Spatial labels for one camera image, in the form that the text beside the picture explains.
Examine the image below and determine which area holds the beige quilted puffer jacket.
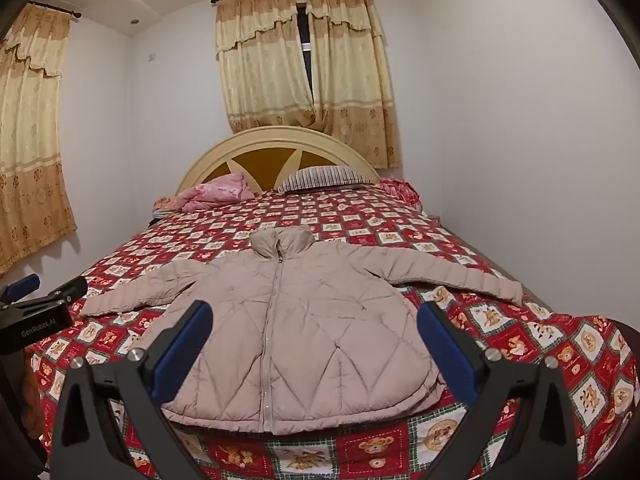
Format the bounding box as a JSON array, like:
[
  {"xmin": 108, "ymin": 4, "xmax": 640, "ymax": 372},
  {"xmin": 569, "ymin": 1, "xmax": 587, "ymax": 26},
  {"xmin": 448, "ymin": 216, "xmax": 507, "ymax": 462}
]
[{"xmin": 81, "ymin": 226, "xmax": 523, "ymax": 434}]

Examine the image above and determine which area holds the side window beige curtain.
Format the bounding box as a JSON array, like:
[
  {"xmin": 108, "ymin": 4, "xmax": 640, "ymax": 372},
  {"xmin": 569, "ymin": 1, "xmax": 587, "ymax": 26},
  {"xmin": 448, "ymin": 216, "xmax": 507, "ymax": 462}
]
[{"xmin": 0, "ymin": 4, "xmax": 77, "ymax": 273}]

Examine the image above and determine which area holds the red teddy bear bedspread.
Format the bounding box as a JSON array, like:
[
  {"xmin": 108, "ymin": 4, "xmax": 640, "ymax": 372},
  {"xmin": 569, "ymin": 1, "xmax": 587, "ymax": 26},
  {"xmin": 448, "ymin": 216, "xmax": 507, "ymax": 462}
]
[{"xmin": 32, "ymin": 186, "xmax": 639, "ymax": 479}]

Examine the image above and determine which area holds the pink folded blanket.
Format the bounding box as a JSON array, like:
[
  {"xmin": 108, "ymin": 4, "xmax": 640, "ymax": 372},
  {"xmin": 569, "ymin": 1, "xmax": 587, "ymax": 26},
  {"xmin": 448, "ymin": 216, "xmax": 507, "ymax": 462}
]
[{"xmin": 171, "ymin": 172, "xmax": 255, "ymax": 212}]

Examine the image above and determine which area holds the cream arched headboard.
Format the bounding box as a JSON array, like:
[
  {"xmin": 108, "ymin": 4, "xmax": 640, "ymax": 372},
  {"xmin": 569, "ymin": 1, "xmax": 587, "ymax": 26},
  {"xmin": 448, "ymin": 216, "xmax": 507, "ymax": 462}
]
[{"xmin": 178, "ymin": 126, "xmax": 380, "ymax": 193}]

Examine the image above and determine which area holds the red cloth beside pillow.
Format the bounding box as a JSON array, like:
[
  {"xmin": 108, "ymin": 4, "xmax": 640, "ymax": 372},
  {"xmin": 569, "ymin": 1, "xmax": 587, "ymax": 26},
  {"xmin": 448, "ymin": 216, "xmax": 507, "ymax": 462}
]
[{"xmin": 378, "ymin": 178, "xmax": 422, "ymax": 211}]

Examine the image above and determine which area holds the side window curtain rod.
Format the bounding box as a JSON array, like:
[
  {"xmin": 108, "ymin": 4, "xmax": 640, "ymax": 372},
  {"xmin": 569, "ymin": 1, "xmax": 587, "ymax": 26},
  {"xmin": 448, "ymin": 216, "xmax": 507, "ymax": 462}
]
[{"xmin": 29, "ymin": 1, "xmax": 82, "ymax": 20}]

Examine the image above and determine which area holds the striped pillow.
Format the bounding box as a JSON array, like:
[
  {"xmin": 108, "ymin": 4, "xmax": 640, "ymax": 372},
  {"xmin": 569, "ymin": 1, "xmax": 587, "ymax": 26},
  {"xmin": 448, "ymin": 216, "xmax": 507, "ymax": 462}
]
[{"xmin": 278, "ymin": 166, "xmax": 370, "ymax": 194}]

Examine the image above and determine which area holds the back window left curtain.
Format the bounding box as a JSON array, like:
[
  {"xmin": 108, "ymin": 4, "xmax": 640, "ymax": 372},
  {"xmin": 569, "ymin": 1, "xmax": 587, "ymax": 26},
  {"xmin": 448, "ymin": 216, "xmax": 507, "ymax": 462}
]
[{"xmin": 215, "ymin": 0, "xmax": 316, "ymax": 133}]

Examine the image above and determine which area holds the back window right curtain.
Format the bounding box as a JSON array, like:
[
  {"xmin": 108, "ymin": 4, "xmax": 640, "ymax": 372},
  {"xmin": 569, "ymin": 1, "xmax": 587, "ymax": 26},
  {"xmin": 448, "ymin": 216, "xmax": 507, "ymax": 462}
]
[{"xmin": 306, "ymin": 0, "xmax": 400, "ymax": 169}]

